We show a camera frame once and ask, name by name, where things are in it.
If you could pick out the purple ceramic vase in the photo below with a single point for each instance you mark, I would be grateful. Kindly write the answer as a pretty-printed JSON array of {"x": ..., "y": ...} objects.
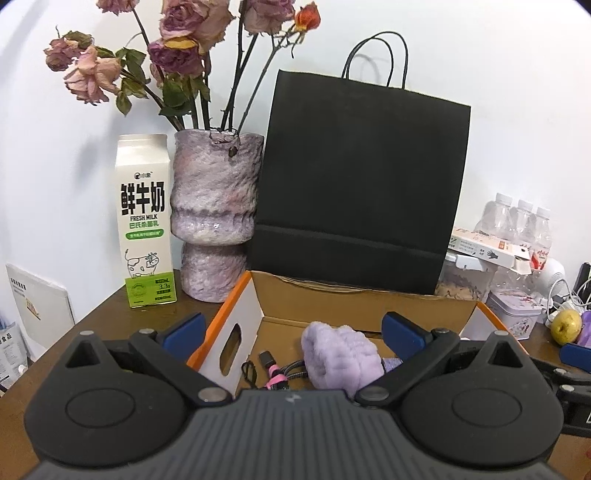
[{"x": 214, "y": 207}]

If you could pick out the clear water bottle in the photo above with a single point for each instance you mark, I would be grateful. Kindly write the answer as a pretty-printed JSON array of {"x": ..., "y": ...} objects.
[
  {"x": 494, "y": 217},
  {"x": 541, "y": 240},
  {"x": 522, "y": 221}
]

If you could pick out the printed tin box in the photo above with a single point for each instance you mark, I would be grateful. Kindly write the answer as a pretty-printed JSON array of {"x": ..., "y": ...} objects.
[{"x": 512, "y": 316}]

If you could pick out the clear plastic food container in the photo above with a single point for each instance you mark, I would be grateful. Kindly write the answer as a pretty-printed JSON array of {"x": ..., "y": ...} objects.
[{"x": 464, "y": 281}]

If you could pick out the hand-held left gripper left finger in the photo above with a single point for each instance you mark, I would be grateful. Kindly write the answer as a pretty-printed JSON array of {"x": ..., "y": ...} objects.
[{"x": 184, "y": 339}]

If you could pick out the red cardboard box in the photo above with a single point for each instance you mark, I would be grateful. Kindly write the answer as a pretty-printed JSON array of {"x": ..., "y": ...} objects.
[{"x": 323, "y": 309}]

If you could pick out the white green milk carton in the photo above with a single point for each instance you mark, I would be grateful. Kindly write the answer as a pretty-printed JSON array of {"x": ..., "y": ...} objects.
[{"x": 145, "y": 221}]

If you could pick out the small white fan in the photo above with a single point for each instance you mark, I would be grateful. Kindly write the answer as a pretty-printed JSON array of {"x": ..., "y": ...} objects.
[{"x": 553, "y": 286}]

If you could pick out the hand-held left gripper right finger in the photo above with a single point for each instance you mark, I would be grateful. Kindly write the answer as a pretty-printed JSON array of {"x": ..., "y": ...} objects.
[{"x": 404, "y": 337}]

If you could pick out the purple fluffy scrunchie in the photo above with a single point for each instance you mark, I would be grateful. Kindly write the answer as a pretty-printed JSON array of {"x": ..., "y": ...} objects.
[{"x": 341, "y": 357}]

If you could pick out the white flat carton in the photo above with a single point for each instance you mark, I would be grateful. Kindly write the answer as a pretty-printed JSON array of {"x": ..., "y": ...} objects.
[{"x": 489, "y": 247}]

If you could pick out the black paper bag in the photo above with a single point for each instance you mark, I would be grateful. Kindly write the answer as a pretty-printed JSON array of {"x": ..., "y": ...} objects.
[{"x": 360, "y": 184}]

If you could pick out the printed packet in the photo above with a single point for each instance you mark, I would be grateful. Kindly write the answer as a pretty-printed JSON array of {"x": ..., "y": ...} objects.
[{"x": 11, "y": 355}]

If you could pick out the purple tissue pack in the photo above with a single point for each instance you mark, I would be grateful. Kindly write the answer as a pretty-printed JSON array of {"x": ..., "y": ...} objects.
[{"x": 586, "y": 330}]

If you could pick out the small black box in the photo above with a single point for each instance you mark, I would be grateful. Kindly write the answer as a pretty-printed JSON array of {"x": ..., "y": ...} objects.
[{"x": 584, "y": 276}]

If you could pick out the yellow-green apple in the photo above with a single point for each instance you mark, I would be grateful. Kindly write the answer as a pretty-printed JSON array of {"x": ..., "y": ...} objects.
[{"x": 566, "y": 326}]

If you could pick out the dried rose bouquet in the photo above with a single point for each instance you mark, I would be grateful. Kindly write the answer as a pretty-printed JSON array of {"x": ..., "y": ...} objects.
[{"x": 184, "y": 46}]

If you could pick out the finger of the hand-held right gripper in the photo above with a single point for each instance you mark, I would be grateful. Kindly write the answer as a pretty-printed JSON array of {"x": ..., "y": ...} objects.
[
  {"x": 577, "y": 355},
  {"x": 563, "y": 376}
]

